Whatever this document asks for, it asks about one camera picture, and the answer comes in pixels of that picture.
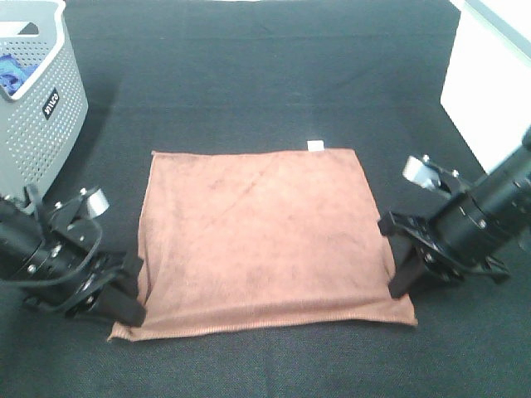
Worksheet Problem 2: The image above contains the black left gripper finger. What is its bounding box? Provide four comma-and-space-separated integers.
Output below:
94, 285, 146, 327
108, 251, 143, 299

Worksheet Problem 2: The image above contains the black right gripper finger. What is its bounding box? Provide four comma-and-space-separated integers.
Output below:
388, 250, 424, 299
378, 211, 410, 236

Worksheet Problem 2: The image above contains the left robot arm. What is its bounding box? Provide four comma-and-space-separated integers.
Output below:
1, 184, 146, 327

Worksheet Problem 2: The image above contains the brown microfiber towel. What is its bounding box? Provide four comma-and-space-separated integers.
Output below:
111, 148, 417, 342

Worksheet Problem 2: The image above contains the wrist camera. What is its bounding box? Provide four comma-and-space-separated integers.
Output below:
402, 155, 462, 197
51, 187, 110, 226

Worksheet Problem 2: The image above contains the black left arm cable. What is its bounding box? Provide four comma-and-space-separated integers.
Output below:
0, 184, 125, 313

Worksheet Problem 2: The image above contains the blue cloth in basket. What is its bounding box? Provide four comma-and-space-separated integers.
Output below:
1, 54, 37, 95

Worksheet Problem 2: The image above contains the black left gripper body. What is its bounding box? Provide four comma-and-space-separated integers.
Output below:
22, 188, 111, 319

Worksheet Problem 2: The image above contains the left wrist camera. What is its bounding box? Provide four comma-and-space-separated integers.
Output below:
51, 187, 110, 226

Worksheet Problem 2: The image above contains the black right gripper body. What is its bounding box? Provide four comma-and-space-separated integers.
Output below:
400, 177, 511, 289

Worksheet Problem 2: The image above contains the black table cover cloth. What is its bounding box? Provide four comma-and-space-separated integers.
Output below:
1, 1, 530, 397

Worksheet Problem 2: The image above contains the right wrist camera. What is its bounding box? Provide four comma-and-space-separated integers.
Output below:
402, 155, 462, 197

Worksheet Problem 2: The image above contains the grey perforated laundry basket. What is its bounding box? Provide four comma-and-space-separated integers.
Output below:
1, 1, 88, 202

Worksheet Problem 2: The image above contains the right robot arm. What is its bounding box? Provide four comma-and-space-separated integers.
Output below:
378, 133, 530, 299

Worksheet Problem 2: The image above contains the white plastic basket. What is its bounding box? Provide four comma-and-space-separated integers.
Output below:
441, 1, 530, 172

